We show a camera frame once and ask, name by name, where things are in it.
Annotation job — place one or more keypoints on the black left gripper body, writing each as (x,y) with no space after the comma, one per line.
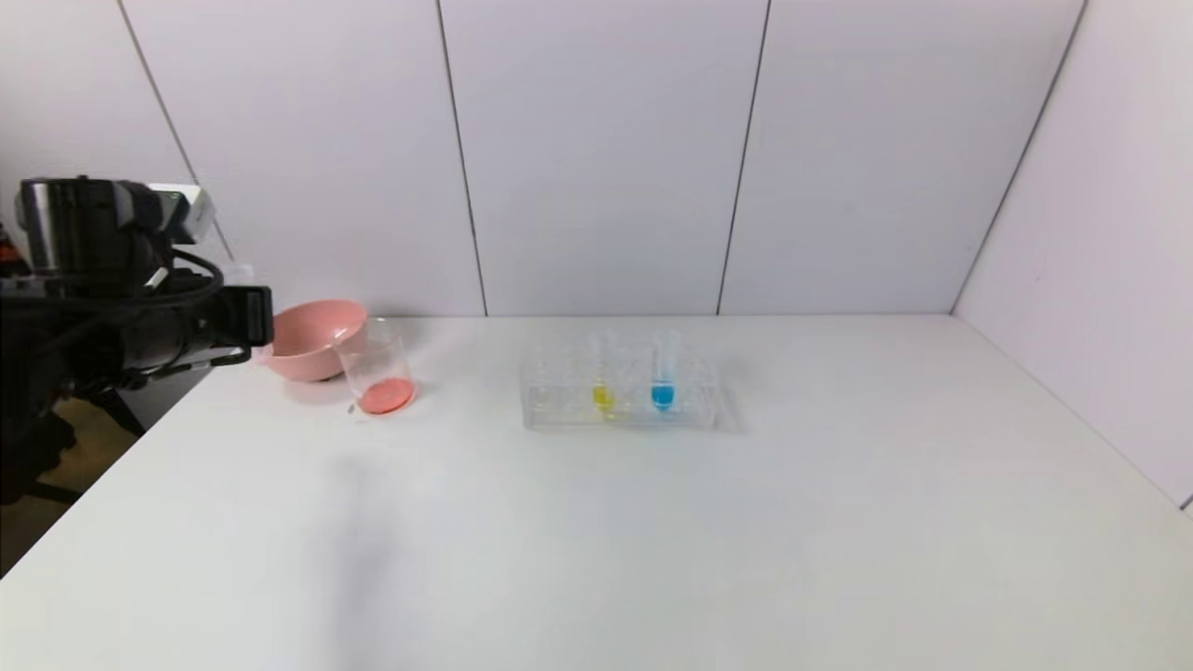
(250,317)

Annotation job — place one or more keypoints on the pink bowl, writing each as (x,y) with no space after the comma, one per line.
(308,359)

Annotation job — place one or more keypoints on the test tube with yellow pigment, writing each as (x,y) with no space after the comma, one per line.
(603,399)

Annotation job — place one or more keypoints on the test tube with blue pigment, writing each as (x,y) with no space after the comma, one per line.
(663,398)

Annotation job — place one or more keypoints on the clear glass beaker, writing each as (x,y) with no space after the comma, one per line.
(387,396)

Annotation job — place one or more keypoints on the clear acrylic test tube rack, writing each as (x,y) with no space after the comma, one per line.
(559,415)

